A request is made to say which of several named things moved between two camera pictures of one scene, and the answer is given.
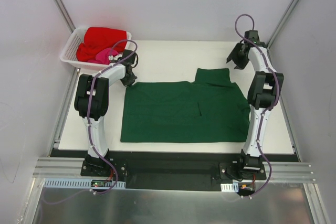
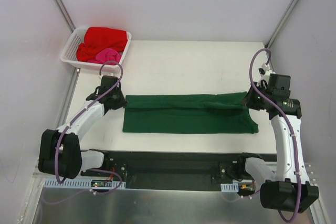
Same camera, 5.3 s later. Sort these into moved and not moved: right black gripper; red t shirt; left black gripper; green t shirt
Moved: left black gripper; right black gripper; green t shirt
Not moved: red t shirt
